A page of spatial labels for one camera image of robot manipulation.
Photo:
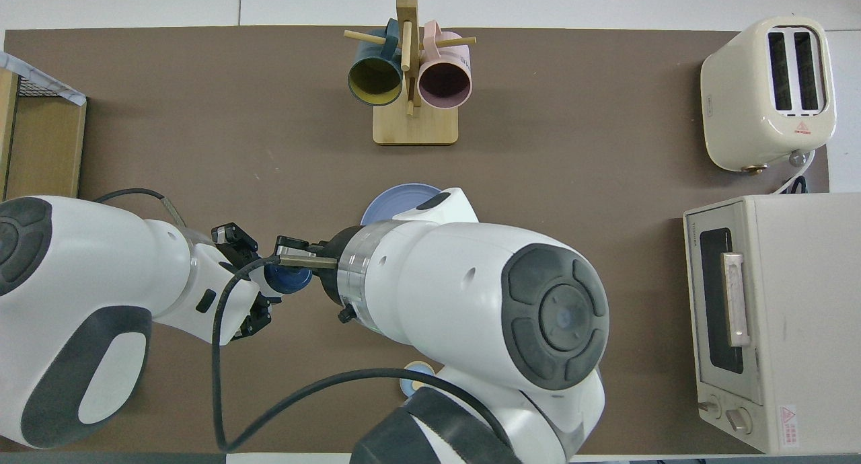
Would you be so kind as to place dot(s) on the brown table mat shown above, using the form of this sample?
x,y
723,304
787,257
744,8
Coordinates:
x,y
572,148

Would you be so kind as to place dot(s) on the wooden mug tree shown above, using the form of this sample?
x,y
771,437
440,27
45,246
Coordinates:
x,y
417,124

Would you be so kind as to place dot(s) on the blue round plate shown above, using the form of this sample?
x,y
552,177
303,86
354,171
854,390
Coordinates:
x,y
393,205

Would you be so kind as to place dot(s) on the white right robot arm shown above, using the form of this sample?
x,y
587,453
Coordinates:
x,y
471,282

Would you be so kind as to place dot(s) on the white patterned cloth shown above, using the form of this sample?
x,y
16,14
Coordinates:
x,y
40,81

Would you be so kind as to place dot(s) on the small blue bell wooden knob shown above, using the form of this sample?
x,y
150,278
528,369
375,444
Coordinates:
x,y
410,383

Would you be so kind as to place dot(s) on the white toaster oven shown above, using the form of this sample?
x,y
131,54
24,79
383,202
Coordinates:
x,y
807,316

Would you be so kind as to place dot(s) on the pink ribbed mug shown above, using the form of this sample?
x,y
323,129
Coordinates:
x,y
444,81

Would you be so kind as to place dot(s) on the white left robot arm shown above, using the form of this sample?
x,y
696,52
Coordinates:
x,y
67,282

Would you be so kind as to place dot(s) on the dark teal mug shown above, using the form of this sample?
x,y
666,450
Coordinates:
x,y
375,81

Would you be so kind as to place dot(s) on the translucent seasoning bottle blue cap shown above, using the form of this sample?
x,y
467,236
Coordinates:
x,y
289,279

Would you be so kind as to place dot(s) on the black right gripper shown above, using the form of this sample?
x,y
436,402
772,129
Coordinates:
x,y
333,276

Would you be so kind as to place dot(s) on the wooden two-level shelf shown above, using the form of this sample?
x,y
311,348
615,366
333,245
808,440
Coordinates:
x,y
40,148

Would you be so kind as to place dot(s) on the cream two-slot toaster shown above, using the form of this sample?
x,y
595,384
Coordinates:
x,y
740,94

